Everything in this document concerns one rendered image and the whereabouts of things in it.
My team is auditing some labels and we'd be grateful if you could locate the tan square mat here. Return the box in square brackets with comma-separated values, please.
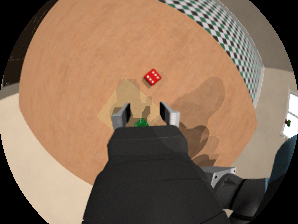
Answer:
[97, 78, 161, 131]

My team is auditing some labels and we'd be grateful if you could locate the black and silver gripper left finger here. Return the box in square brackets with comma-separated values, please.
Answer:
[112, 103, 131, 131]

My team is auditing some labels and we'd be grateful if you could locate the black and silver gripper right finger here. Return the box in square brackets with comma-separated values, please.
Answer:
[160, 102, 180, 128]

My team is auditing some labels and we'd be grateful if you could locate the red die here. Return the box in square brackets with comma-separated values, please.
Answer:
[144, 69, 161, 86]

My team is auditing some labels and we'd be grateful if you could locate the green die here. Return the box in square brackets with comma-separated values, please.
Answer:
[134, 118, 149, 127]

